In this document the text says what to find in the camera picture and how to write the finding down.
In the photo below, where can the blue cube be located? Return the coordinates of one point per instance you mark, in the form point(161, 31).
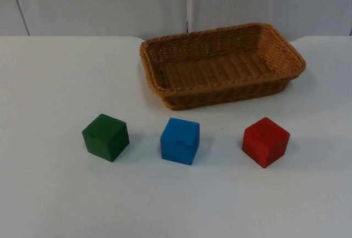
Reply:
point(180, 141)

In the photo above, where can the pale brown wicker basket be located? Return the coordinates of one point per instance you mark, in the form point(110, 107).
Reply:
point(220, 70)

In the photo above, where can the green cube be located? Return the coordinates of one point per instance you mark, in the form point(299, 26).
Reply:
point(105, 138)

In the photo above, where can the red cube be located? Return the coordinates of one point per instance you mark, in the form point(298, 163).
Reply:
point(265, 142)

